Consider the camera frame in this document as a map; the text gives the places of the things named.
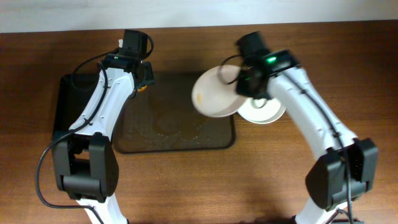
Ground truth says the green and yellow sponge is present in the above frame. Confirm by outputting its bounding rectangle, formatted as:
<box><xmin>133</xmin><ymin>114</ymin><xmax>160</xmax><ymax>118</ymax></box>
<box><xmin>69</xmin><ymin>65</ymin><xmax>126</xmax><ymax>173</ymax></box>
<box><xmin>137</xmin><ymin>86</ymin><xmax>147</xmax><ymax>92</ymax></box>

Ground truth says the white plate bottom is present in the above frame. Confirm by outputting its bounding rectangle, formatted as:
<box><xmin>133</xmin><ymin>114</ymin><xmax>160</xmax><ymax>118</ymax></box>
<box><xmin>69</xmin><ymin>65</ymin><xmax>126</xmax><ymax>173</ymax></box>
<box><xmin>238</xmin><ymin>98</ymin><xmax>285</xmax><ymax>124</ymax></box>

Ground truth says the white plate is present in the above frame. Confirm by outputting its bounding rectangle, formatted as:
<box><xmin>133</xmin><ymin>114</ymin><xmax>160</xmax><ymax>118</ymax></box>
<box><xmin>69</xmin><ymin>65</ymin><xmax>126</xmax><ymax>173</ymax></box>
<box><xmin>238</xmin><ymin>98</ymin><xmax>285</xmax><ymax>124</ymax></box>
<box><xmin>192</xmin><ymin>65</ymin><xmax>248</xmax><ymax>118</ymax></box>

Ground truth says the white plate top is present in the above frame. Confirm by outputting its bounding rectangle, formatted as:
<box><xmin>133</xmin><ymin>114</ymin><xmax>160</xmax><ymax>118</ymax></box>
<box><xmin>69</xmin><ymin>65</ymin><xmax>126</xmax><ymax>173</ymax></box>
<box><xmin>192</xmin><ymin>65</ymin><xmax>248</xmax><ymax>118</ymax></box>

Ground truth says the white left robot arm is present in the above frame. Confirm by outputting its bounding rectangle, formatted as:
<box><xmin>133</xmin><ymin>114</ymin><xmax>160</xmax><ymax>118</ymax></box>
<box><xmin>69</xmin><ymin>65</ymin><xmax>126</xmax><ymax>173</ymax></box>
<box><xmin>52</xmin><ymin>54</ymin><xmax>154</xmax><ymax>223</ymax></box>

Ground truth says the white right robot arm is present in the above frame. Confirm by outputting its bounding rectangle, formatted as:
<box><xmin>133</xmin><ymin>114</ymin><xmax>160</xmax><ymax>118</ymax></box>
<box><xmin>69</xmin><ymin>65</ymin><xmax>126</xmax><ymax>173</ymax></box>
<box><xmin>236</xmin><ymin>50</ymin><xmax>379</xmax><ymax>223</ymax></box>

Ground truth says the brown large tray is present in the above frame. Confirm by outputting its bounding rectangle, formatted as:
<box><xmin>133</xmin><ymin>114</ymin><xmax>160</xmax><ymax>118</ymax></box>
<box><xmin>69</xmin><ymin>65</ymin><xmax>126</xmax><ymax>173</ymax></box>
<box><xmin>113</xmin><ymin>71</ymin><xmax>236</xmax><ymax>154</ymax></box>

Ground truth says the black small tray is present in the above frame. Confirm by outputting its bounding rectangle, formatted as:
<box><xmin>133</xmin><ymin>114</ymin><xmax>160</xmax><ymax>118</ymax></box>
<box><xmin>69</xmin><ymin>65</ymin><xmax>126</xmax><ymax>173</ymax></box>
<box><xmin>52</xmin><ymin>73</ymin><xmax>118</xmax><ymax>141</ymax></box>

